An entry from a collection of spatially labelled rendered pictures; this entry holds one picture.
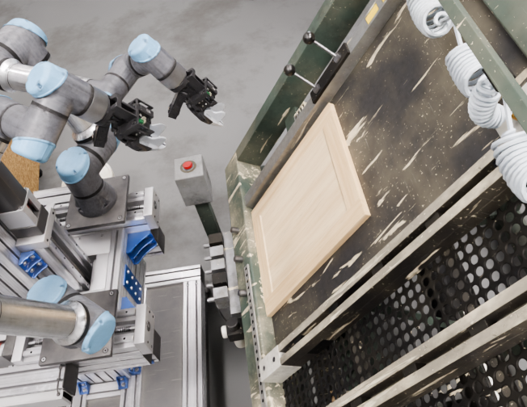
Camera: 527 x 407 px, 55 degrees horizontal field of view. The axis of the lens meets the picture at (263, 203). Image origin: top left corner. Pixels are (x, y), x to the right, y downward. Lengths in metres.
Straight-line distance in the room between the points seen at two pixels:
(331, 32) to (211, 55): 2.58
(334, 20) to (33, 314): 1.23
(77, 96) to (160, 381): 1.62
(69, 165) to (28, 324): 0.68
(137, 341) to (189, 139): 2.15
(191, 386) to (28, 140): 1.55
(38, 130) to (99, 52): 3.66
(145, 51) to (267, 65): 2.70
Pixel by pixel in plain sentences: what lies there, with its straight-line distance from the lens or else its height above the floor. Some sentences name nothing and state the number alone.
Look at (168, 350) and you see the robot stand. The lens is 2.50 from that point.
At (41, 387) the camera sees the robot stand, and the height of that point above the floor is 0.96.
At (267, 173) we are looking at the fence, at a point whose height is 1.06.
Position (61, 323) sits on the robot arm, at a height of 1.34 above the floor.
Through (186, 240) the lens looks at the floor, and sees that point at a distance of 3.03.
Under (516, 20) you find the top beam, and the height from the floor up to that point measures 1.86.
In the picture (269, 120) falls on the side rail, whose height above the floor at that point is 1.09.
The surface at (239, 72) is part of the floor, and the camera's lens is 4.03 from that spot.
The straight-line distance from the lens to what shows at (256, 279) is 1.75.
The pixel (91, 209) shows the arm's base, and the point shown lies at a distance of 1.90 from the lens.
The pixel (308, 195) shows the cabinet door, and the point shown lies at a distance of 1.56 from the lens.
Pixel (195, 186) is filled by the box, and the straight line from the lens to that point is 2.09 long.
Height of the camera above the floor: 2.41
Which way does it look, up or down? 52 degrees down
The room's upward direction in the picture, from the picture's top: 13 degrees counter-clockwise
